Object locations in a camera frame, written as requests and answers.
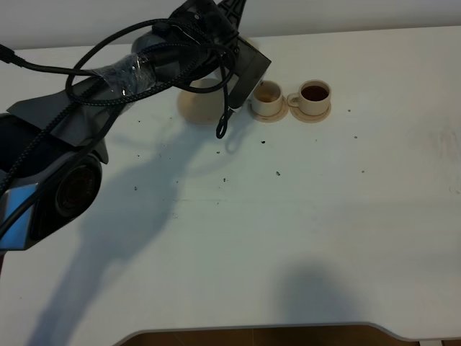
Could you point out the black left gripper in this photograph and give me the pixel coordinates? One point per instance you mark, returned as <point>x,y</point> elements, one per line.
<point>206,22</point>

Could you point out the beige ceramic teapot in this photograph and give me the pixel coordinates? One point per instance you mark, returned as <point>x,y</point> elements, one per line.
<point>251,42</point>

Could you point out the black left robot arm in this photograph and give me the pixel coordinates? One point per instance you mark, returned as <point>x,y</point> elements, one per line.
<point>52,147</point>

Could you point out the large beige teapot saucer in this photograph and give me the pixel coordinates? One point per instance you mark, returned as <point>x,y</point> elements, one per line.
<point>201,109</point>

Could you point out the left beige teacup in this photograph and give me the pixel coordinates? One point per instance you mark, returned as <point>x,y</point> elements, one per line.
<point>267,98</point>

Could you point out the beige teacup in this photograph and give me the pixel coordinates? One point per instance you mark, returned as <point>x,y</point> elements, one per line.
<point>267,98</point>
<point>313,98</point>

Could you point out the left small beige saucer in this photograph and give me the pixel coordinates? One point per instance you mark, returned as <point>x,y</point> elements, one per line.
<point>269,119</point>

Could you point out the small beige saucer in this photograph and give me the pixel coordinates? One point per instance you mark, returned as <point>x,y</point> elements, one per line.
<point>305,118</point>
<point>269,119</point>

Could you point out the right small beige saucer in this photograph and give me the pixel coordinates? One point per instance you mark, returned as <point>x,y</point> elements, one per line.
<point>305,118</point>

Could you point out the right beige teacup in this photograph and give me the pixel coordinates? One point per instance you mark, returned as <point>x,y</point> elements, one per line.
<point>313,98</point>

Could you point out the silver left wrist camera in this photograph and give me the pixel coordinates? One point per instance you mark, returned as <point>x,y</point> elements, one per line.
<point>251,66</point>

